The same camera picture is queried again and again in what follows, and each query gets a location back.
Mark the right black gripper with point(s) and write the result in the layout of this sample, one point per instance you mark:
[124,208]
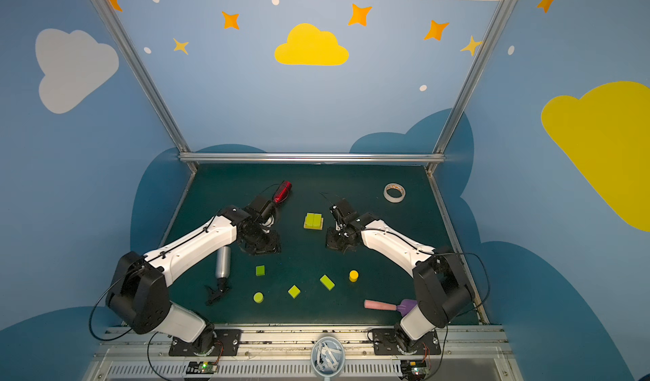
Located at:
[338,239]

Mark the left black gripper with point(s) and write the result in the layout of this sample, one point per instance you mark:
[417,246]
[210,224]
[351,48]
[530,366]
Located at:
[261,244]

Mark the long green block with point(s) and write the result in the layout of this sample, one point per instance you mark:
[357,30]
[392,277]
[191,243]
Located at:
[317,221]
[327,282]
[310,220]

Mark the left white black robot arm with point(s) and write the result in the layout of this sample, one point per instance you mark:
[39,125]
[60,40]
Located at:
[139,293]

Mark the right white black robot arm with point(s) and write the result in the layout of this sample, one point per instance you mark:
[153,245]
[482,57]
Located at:
[442,286]

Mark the yellow cylinder block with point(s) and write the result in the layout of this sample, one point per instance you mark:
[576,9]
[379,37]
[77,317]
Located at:
[353,276]

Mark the small green square block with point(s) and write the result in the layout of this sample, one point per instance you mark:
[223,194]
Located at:
[294,291]

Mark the silver metal bottle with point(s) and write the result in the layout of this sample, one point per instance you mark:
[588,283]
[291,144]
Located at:
[222,274]

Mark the red metal bottle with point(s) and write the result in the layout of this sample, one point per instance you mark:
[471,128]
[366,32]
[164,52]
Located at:
[282,192]

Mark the white tape roll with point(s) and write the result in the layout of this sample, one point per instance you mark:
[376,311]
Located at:
[394,193]

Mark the pink purple brush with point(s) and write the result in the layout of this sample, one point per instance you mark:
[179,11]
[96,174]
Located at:
[403,308]

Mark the round bowl with white pieces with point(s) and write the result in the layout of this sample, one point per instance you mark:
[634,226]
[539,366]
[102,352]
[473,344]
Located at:
[327,357]

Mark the left green circuit board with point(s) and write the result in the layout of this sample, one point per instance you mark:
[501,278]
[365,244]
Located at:
[202,368]

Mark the green circuit board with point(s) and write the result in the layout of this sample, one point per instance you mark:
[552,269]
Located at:
[202,368]
[413,371]

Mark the right green circuit board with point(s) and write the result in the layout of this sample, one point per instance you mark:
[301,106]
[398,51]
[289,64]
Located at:
[413,371]

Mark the aluminium frame rear bar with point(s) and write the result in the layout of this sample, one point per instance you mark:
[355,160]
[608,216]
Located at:
[308,158]

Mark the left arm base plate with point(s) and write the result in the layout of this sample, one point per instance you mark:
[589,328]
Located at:
[226,343]

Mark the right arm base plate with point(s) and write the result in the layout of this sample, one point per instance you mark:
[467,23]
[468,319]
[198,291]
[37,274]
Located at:
[385,342]

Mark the aluminium front rail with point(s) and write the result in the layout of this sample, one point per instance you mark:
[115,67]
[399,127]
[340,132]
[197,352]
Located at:
[283,352]

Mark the aluminium frame left post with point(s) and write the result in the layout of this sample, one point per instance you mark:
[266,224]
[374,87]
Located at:
[110,19]

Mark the aluminium frame post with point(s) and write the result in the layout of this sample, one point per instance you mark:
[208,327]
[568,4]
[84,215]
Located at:
[110,19]
[491,37]

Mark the aluminium frame right post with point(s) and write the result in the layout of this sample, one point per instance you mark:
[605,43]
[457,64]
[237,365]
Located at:
[491,37]

